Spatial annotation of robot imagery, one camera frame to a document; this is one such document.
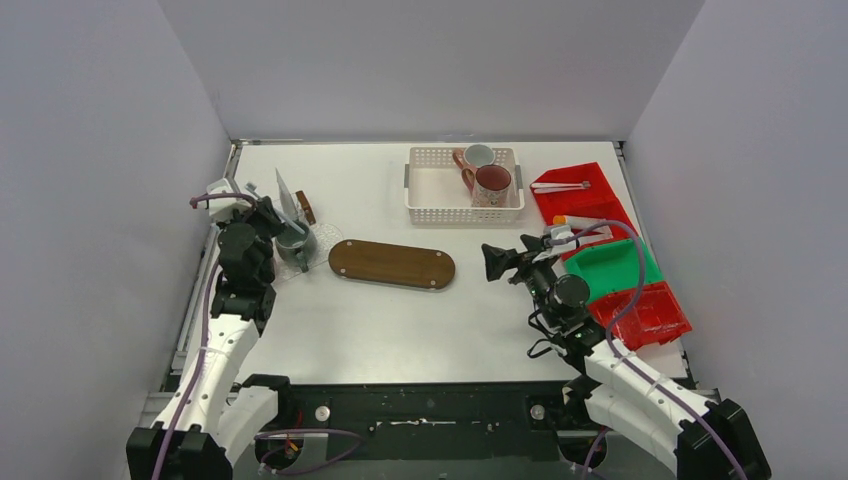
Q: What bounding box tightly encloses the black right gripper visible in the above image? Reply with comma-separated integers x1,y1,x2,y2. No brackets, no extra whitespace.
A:
486,234,564,330

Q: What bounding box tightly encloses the white toothpaste tube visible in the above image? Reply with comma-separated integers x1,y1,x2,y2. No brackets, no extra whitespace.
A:
275,169,298,228

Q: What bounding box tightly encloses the grey-green ceramic mug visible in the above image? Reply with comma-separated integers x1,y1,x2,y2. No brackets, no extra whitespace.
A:
274,220,318,273

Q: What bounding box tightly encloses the wooden acrylic toothbrush holder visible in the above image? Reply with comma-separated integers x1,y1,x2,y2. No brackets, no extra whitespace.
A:
292,190,317,226

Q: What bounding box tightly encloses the white blue toothbrush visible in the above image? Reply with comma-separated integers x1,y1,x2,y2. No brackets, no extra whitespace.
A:
245,182,307,239

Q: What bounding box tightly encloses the pink ghost pattern mug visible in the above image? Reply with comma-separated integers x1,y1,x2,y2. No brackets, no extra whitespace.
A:
461,165,512,208

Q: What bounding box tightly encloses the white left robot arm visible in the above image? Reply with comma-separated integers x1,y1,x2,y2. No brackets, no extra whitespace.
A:
126,193,297,479

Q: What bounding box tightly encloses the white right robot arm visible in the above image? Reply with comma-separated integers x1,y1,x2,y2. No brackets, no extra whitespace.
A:
481,235,772,479

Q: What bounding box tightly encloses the clear textured acrylic tray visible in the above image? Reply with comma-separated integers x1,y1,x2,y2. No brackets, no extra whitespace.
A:
273,223,343,286

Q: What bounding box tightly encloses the orange capped toothpaste tube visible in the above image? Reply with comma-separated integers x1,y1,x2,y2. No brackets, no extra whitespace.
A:
552,215,606,230

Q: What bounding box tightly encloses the white pink toothbrush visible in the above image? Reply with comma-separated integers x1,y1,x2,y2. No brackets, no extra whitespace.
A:
530,181,591,190

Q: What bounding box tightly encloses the green plastic tray insert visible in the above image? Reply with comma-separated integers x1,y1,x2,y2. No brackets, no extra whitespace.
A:
564,239,640,304

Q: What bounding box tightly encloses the brown oval wooden tray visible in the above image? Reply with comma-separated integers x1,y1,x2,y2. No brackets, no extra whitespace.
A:
328,239,456,290

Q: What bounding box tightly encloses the red plastic organizer tray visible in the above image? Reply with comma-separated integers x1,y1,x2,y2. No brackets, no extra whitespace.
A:
531,163,692,350

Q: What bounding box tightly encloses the white perforated plastic basket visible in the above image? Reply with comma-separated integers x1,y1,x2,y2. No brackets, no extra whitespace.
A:
404,146,525,228

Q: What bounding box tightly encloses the orange-pink mug white inside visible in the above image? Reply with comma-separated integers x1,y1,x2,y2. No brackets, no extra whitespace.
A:
452,144,496,190

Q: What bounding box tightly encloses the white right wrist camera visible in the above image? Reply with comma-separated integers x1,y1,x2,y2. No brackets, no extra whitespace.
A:
542,224,579,255

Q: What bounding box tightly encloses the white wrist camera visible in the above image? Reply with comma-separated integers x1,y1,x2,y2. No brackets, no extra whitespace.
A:
205,178,241,219
542,224,579,255

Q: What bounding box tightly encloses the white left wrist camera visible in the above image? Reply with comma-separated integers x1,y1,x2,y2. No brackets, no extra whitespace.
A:
205,178,241,219

